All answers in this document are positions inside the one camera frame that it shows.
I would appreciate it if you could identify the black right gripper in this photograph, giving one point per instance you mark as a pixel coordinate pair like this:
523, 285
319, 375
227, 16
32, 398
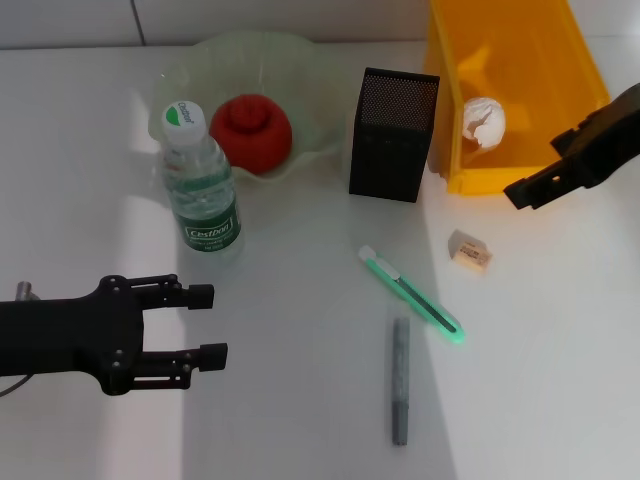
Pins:
607, 145

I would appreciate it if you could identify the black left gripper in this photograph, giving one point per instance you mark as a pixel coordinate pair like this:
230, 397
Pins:
65, 330

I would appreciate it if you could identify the white paper ball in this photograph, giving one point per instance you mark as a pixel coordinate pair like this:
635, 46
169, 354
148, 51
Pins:
482, 120

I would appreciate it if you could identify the beige eraser with sleeve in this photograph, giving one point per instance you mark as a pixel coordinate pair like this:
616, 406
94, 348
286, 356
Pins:
470, 252

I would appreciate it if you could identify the clear green-label water bottle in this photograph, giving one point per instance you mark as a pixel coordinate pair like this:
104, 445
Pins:
200, 190

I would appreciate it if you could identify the red-orange toy orange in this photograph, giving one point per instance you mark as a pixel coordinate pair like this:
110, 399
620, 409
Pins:
250, 135

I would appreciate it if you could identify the green utility knife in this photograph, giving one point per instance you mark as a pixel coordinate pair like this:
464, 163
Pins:
415, 297

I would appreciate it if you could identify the grey marker pen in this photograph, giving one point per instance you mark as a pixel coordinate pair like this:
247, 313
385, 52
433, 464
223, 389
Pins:
401, 380

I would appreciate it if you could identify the black mesh pen holder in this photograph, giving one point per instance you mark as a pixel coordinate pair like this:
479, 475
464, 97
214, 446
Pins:
390, 150

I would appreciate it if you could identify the green wavy glass fruit plate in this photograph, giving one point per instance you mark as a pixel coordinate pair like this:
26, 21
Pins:
310, 100

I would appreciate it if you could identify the yellow plastic bin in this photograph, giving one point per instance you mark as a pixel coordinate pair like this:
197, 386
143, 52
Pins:
540, 60

